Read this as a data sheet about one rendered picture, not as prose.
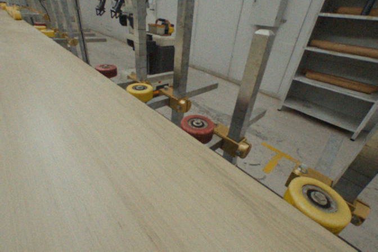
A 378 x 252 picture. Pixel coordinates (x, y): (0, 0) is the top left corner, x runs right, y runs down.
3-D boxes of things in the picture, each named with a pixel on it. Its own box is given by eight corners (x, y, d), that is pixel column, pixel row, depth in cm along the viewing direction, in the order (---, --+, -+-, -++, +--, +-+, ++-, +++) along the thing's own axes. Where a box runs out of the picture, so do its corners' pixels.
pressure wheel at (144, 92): (135, 126, 56) (133, 93, 51) (125, 115, 62) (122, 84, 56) (157, 119, 61) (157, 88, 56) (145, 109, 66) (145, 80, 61)
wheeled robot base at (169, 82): (155, 77, 318) (155, 63, 306) (179, 89, 281) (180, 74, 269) (120, 85, 275) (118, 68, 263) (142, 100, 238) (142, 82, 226)
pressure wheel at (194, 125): (201, 174, 42) (208, 135, 37) (171, 162, 45) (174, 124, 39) (211, 153, 49) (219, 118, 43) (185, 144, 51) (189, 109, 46)
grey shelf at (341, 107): (287, 102, 288) (335, -14, 212) (357, 127, 235) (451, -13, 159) (277, 109, 259) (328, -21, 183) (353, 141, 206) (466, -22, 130)
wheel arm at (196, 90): (212, 88, 89) (213, 79, 86) (217, 90, 87) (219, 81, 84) (133, 113, 60) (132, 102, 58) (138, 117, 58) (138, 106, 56)
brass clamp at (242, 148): (214, 132, 61) (217, 120, 59) (250, 153, 53) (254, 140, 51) (203, 139, 57) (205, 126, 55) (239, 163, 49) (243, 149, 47)
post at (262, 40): (221, 175, 63) (261, 28, 40) (229, 182, 61) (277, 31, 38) (215, 181, 61) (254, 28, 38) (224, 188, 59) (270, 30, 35)
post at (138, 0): (143, 106, 90) (140, -6, 66) (147, 109, 88) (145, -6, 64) (137, 108, 87) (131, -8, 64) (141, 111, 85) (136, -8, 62)
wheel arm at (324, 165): (325, 141, 60) (332, 131, 58) (338, 147, 58) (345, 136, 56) (277, 237, 32) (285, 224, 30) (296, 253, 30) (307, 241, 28)
